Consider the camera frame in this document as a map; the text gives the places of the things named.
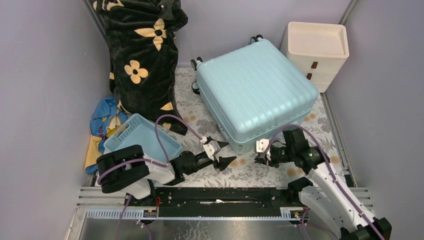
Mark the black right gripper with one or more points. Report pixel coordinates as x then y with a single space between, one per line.
261 160

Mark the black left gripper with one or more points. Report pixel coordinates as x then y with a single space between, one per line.
215 157

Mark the light blue ribbed suitcase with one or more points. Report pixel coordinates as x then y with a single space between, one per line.
253 91

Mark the black floral plush blanket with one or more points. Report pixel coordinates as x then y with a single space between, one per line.
140 35

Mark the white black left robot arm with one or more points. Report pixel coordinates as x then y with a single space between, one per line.
128 170

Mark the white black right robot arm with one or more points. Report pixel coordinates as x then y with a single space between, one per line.
321 190

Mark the floral patterned floor mat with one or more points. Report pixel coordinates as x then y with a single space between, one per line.
243 172

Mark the light blue perforated plastic basket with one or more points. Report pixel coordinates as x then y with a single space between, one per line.
139 131

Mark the blue yellow cloth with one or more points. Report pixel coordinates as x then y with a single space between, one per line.
106 119

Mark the white three-drawer storage cabinet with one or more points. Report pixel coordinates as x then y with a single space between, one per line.
318 50

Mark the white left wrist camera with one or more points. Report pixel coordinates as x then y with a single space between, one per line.
208 146

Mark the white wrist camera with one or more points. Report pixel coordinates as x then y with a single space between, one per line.
208 146
262 146

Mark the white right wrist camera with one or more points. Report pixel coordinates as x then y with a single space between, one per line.
262 146

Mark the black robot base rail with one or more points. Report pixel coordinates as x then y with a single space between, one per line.
224 203

